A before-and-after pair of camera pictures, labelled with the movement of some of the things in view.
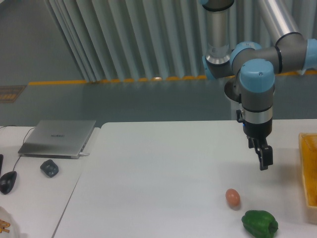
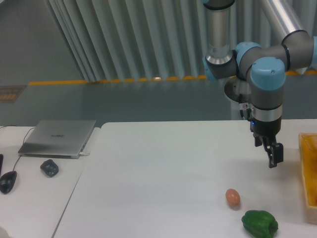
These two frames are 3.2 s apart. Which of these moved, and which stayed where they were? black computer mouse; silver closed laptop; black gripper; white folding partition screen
Moved: black gripper
Stayed: black computer mouse; silver closed laptop; white folding partition screen
